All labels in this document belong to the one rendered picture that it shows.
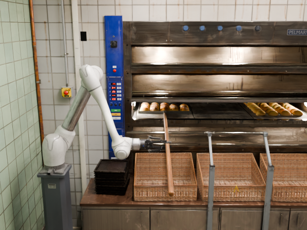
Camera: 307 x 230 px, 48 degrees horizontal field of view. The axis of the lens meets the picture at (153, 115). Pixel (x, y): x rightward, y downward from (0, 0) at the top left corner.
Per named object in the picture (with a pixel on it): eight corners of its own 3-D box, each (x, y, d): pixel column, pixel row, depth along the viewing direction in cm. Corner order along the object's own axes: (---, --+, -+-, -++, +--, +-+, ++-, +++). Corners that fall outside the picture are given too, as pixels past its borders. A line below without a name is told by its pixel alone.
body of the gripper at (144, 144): (140, 137, 265) (152, 137, 265) (140, 147, 267) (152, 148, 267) (139, 140, 258) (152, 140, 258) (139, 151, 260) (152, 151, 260)
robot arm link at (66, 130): (44, 149, 273) (52, 140, 294) (62, 159, 274) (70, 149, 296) (85, 63, 255) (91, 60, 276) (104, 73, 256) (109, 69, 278)
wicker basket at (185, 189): (134, 178, 349) (134, 152, 342) (191, 177, 350) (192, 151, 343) (133, 201, 302) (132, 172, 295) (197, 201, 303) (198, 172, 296)
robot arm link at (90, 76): (101, 85, 246) (104, 82, 259) (89, 62, 242) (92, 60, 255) (85, 93, 248) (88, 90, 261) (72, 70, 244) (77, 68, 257)
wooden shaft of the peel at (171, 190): (174, 197, 186) (174, 192, 185) (168, 197, 186) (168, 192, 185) (166, 115, 351) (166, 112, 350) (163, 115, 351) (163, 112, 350)
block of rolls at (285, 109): (242, 103, 408) (242, 98, 406) (283, 103, 407) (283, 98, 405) (256, 116, 349) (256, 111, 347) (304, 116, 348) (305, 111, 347)
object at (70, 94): (63, 96, 332) (62, 86, 329) (73, 96, 332) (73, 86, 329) (61, 97, 325) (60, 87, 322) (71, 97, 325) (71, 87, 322)
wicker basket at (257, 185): (194, 178, 349) (195, 152, 342) (251, 178, 349) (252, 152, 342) (201, 202, 301) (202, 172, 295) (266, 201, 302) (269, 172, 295)
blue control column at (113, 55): (127, 159, 551) (124, 18, 497) (137, 159, 550) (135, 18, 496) (111, 228, 364) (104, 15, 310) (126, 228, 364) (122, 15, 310)
